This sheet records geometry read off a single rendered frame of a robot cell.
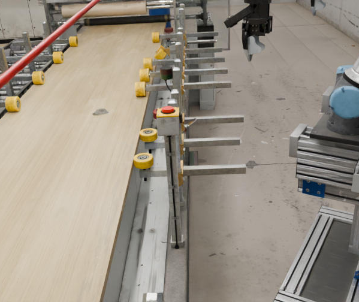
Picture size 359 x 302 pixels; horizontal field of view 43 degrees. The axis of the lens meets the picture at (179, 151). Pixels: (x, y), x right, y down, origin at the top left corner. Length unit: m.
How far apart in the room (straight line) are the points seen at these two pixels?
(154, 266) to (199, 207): 1.46
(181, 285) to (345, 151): 0.77
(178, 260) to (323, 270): 0.96
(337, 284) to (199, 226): 1.02
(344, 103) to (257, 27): 0.37
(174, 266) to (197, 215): 1.48
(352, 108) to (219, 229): 1.59
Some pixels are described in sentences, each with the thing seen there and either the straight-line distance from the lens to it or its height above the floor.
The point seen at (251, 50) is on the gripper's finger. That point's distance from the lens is 1.60.
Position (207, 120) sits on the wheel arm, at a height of 0.85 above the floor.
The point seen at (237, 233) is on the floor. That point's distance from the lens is 2.91.
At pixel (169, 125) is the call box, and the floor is 1.19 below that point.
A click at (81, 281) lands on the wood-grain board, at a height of 0.90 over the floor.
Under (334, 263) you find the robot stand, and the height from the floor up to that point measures 0.21.
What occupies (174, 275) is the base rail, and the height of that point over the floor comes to 0.70.
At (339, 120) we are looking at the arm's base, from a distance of 1.73.
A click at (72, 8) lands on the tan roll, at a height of 1.08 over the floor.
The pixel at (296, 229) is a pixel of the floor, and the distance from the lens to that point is 2.98.
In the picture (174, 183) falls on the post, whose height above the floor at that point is 0.97.
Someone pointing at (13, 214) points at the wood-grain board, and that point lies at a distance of 1.65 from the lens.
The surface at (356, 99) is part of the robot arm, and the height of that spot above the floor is 1.22.
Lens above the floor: 1.75
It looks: 27 degrees down
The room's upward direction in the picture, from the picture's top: 3 degrees counter-clockwise
